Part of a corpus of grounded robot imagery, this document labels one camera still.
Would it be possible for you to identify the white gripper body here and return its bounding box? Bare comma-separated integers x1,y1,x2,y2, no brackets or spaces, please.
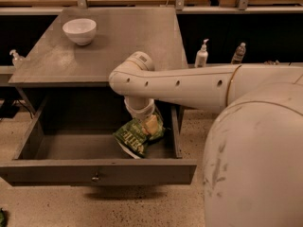
124,96,155,120

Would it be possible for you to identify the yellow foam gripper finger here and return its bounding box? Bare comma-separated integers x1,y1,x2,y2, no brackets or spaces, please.
141,114,158,135

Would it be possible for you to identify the green jalapeno chip bag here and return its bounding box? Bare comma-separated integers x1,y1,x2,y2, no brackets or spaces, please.
114,113,166,159

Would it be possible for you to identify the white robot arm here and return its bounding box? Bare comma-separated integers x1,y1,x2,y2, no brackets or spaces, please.
109,52,303,227

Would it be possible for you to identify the round metal drawer knob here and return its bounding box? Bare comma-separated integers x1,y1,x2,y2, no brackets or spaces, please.
91,173,100,183

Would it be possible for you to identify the grey open top drawer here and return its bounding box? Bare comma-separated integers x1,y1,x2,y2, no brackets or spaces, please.
0,88,197,186

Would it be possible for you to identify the grey cabinet counter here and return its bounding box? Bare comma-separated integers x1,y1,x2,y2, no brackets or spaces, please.
9,7,192,134

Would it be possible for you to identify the white pump lotion bottle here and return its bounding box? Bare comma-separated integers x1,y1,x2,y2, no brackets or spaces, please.
194,39,208,68

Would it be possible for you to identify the white ceramic bowl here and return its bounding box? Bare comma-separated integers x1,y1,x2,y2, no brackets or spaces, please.
62,18,97,45

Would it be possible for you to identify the clear plastic water bottle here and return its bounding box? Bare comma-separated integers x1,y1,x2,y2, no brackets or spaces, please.
231,43,246,64

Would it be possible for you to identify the clear pump sanitizer bottle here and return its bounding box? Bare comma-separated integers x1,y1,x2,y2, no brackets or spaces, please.
9,49,26,68

